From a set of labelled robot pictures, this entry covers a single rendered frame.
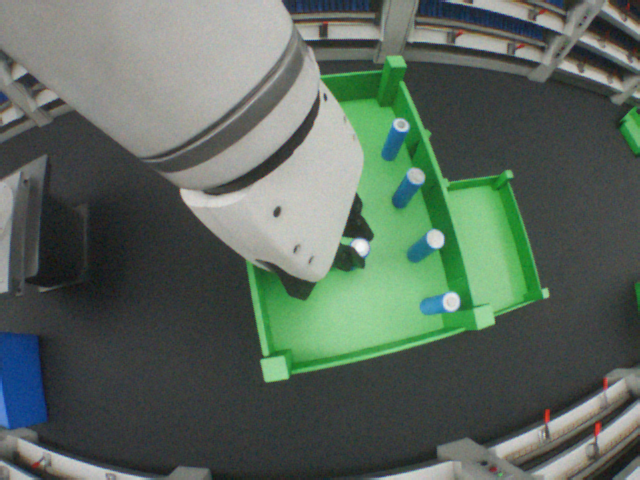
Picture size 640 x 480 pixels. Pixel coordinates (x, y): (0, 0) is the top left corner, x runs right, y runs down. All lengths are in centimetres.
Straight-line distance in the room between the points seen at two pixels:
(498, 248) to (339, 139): 65
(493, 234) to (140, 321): 92
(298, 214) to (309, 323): 19
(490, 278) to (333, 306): 50
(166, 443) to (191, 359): 27
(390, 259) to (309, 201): 20
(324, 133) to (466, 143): 94
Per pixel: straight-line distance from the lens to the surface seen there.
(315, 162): 16
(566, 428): 104
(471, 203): 80
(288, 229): 15
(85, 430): 114
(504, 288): 79
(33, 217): 88
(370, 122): 41
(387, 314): 34
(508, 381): 101
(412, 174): 31
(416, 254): 33
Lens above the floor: 82
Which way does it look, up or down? 75 degrees down
